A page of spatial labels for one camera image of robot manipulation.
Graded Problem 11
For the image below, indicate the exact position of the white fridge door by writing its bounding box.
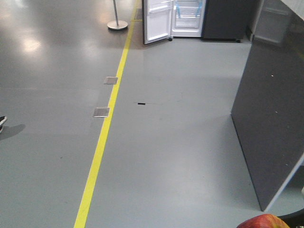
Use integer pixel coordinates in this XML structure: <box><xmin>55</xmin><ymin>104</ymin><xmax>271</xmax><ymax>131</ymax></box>
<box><xmin>142</xmin><ymin>0</ymin><xmax>174</xmax><ymax>45</ymax></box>

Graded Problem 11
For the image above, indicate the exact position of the upper metal floor plate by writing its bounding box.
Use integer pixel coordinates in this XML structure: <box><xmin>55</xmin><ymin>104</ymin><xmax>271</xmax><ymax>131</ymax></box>
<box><xmin>104</xmin><ymin>76</ymin><xmax>119</xmax><ymax>85</ymax></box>

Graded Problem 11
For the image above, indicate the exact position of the dark grey fridge body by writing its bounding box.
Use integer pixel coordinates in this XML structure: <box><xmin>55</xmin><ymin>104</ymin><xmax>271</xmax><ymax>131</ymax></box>
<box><xmin>171</xmin><ymin>0</ymin><xmax>261</xmax><ymax>43</ymax></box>

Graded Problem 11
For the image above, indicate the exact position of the grey stone kitchen counter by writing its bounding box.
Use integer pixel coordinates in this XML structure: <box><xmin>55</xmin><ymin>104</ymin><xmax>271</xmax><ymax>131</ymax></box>
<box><xmin>230</xmin><ymin>0</ymin><xmax>304</xmax><ymax>212</ymax></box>

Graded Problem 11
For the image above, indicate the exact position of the red yellow apple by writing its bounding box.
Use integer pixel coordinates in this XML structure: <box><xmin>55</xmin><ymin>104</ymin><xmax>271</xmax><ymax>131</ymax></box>
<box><xmin>237</xmin><ymin>214</ymin><xmax>290</xmax><ymax>228</ymax></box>

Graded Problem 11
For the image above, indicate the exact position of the black white shoe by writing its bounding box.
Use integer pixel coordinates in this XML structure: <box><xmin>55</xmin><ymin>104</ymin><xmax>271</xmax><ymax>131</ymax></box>
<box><xmin>0</xmin><ymin>116</ymin><xmax>8</xmax><ymax>133</ymax></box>

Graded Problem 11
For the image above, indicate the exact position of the silver pole stand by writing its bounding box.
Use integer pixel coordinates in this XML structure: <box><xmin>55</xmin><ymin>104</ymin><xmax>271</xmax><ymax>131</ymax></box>
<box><xmin>107</xmin><ymin>0</ymin><xmax>128</xmax><ymax>30</ymax></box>

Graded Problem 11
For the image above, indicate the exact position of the lower metal floor plate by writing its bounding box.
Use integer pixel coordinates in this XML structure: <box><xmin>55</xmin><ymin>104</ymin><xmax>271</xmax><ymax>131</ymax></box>
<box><xmin>93</xmin><ymin>107</ymin><xmax>110</xmax><ymax>118</ymax></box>

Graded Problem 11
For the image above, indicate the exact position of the metal floor plate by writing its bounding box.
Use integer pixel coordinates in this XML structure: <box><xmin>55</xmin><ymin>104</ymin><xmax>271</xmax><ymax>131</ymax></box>
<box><xmin>93</xmin><ymin>107</ymin><xmax>110</xmax><ymax>118</ymax></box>
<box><xmin>104</xmin><ymin>76</ymin><xmax>119</xmax><ymax>85</ymax></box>

